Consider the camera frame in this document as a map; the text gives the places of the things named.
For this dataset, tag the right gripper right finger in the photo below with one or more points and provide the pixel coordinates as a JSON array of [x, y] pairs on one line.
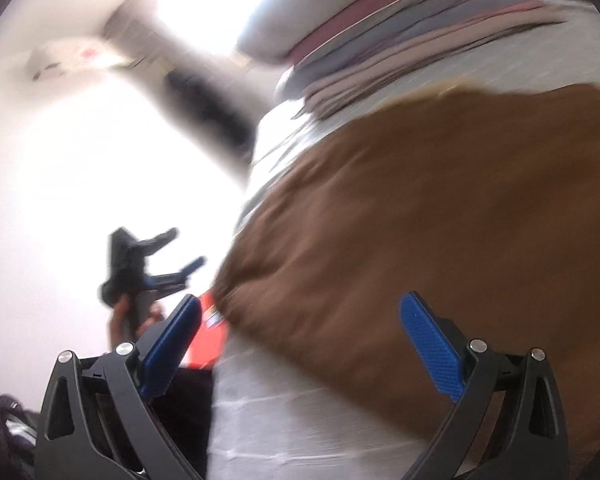
[[507, 420]]

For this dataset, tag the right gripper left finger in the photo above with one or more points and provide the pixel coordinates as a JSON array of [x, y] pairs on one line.
[[73, 439]]

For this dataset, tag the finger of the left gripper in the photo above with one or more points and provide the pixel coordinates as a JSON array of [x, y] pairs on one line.
[[154, 244], [167, 284]]

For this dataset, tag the brown coat with fleece collar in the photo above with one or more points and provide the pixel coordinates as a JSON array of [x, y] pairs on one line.
[[486, 204]]

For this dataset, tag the left hand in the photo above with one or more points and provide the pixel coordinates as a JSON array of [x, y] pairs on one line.
[[119, 325]]

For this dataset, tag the red cardboard box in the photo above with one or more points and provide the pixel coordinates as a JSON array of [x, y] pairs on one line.
[[207, 345]]

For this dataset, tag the grey checked bed cover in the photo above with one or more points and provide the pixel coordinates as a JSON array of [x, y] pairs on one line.
[[271, 421]]

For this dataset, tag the stack of folded quilts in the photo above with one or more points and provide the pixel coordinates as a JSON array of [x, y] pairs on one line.
[[368, 41]]

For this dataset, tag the dark clothes hanging on wall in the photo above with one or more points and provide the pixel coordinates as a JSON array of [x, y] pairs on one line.
[[207, 104]]

